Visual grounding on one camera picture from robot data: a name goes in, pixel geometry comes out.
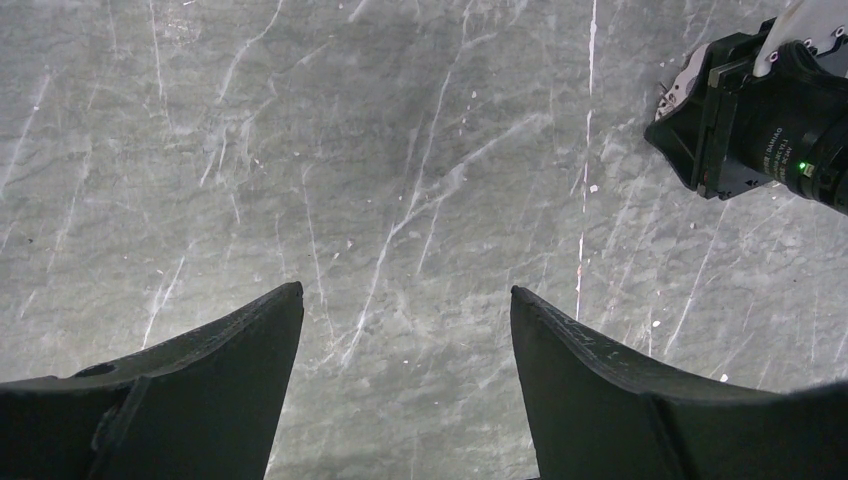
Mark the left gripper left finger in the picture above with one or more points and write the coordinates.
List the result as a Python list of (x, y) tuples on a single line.
[(203, 405)]

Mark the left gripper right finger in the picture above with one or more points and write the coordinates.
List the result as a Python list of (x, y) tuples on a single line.
[(598, 409)]

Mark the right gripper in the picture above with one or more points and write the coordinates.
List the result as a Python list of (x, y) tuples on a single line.
[(725, 131)]

